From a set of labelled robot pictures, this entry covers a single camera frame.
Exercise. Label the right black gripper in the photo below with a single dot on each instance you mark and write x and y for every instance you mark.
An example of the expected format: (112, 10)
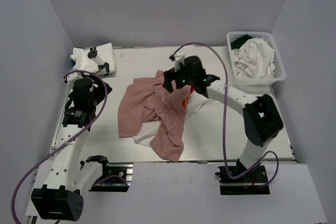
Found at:
(171, 75)

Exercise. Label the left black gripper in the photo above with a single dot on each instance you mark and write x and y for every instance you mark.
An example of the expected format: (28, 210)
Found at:
(100, 89)

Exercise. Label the white red-print t-shirt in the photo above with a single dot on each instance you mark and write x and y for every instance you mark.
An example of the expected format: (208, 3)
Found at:
(149, 130)

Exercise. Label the dark green t-shirt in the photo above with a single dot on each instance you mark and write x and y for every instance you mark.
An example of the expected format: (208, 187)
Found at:
(238, 42)

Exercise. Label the pink t-shirt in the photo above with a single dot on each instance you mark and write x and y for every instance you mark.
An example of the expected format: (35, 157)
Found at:
(146, 100)

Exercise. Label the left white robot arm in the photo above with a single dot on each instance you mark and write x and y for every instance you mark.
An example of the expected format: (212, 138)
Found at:
(61, 195)

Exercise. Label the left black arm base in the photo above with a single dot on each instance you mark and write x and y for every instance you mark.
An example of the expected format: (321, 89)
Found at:
(110, 176)

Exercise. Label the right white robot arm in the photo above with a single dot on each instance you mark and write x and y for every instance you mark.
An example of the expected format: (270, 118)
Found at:
(262, 121)

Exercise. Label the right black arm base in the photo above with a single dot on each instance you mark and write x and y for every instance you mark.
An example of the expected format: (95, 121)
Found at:
(250, 184)

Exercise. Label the folded white printed t-shirt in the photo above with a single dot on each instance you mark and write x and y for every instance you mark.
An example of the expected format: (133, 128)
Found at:
(99, 60)

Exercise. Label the white plastic basket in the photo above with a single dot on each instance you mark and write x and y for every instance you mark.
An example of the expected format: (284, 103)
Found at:
(279, 71)

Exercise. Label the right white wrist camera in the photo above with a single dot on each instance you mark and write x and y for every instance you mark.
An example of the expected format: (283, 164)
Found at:
(178, 59)

